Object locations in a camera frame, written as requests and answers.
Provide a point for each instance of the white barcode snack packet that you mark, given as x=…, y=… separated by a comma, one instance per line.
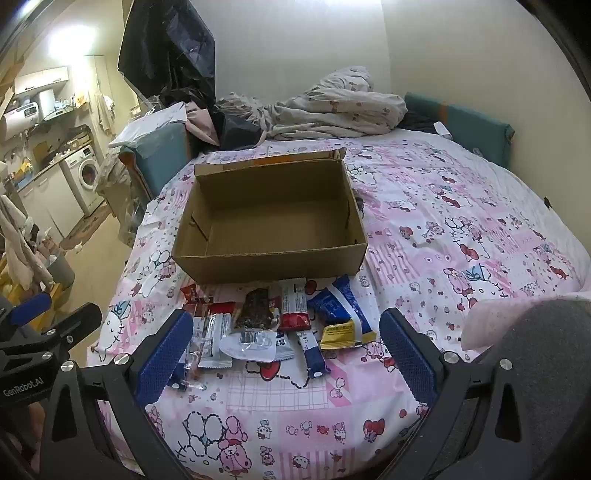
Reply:
x=247, y=346

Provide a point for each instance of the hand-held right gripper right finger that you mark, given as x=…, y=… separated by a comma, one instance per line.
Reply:
x=408, y=357

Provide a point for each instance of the grey white snack packet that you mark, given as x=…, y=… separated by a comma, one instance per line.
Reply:
x=213, y=337

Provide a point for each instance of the black hanging jacket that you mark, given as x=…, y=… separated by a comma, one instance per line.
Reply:
x=166, y=46

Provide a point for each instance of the yellow snack packet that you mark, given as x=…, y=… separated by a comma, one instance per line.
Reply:
x=339, y=334

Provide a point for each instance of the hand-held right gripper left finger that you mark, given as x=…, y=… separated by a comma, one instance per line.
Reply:
x=164, y=355

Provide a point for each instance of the blue white stick packet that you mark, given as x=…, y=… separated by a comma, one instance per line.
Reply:
x=311, y=353

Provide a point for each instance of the teal headboard cushion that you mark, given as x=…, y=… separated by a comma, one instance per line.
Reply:
x=471, y=124

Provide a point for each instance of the white washing machine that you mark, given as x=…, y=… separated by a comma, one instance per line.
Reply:
x=85, y=175

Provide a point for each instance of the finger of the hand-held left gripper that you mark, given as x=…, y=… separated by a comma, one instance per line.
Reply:
x=30, y=308
x=78, y=318

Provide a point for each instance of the red and white snack packet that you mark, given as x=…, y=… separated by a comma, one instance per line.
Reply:
x=293, y=307

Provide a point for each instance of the white packet with blue print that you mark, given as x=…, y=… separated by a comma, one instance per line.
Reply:
x=282, y=346

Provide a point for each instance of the white water heater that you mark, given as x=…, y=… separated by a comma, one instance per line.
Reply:
x=21, y=117

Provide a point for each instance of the pink garment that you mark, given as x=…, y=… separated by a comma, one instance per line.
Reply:
x=201, y=122

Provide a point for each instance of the grey patterned cloth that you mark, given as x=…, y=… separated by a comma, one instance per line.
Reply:
x=115, y=194

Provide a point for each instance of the crumpled printed duvet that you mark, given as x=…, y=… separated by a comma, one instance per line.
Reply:
x=332, y=108

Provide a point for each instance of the grey bin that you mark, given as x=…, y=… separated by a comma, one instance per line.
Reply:
x=60, y=270

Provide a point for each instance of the grey sock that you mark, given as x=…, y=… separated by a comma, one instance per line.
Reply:
x=359, y=204

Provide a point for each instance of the hanging white towel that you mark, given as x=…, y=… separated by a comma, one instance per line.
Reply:
x=107, y=115

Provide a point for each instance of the black plastic bag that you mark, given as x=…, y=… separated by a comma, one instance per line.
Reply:
x=238, y=129

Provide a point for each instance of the dark cloth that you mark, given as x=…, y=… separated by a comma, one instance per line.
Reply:
x=418, y=121

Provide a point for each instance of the white wall cabinet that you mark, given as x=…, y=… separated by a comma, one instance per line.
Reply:
x=41, y=79

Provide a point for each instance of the brown cardboard box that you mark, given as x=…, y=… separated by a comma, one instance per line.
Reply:
x=277, y=221

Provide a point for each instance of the beige hanging garment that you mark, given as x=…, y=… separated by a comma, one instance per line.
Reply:
x=18, y=249

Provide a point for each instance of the white kitchen counter cabinet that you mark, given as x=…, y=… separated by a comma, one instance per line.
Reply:
x=51, y=203

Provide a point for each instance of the dark blue snack packet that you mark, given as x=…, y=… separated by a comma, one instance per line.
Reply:
x=325, y=304

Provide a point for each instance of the blue and white snack packet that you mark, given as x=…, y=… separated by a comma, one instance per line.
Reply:
x=353, y=304

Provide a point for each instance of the teal cushion with papers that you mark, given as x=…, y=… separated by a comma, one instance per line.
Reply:
x=159, y=157

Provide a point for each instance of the white paper sheet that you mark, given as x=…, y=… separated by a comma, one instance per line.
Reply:
x=147, y=122

